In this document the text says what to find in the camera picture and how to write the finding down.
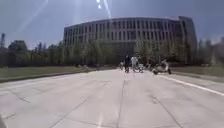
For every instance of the large grey curved building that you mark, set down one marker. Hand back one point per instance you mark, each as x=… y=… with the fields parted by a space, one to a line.
x=126 y=33

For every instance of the group of people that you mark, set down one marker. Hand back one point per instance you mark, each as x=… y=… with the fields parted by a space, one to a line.
x=130 y=63

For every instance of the scooter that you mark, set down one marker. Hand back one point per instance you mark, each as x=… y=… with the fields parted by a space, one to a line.
x=162 y=68

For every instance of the pale concrete slab pavement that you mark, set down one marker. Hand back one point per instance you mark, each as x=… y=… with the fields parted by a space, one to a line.
x=110 y=100

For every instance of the grass strip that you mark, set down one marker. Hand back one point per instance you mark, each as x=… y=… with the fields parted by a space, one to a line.
x=200 y=70
x=36 y=71

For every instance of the row of trees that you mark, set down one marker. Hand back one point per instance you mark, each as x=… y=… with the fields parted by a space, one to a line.
x=90 y=53

